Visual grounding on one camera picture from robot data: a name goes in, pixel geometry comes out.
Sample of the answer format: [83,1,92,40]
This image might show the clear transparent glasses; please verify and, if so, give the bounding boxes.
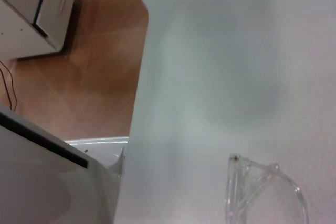
[224,152,309,224]

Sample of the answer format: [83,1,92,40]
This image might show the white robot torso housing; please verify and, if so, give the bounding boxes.
[0,104,124,224]

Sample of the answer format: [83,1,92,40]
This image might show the white cabinet box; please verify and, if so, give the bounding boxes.
[0,0,77,61]

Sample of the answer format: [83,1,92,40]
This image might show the thin dark red cable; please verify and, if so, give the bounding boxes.
[0,60,18,112]

